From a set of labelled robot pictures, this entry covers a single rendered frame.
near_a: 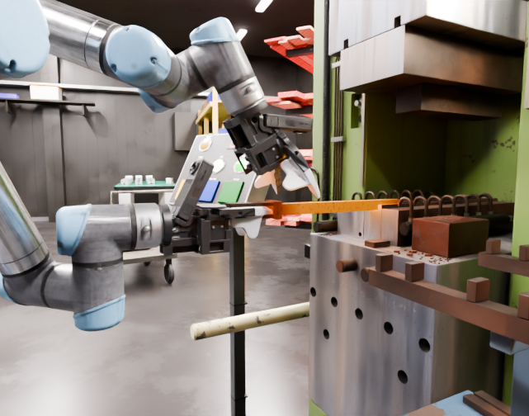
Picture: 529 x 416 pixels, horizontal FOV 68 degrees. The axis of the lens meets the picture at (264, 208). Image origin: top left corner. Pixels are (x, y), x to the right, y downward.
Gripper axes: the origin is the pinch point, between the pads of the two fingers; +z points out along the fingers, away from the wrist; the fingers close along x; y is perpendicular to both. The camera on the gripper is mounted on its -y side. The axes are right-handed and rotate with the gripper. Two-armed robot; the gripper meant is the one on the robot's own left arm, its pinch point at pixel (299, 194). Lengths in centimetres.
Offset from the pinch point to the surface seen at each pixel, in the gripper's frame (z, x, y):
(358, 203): 8.9, 1.4, -11.2
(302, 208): 2.1, 1.4, 1.6
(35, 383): 61, -154, 100
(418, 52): -13.7, 7.7, -34.6
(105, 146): -22, -845, -72
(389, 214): 13.4, 5.3, -14.7
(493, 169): 29, -2, -61
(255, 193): 6.5, -38.9, -7.2
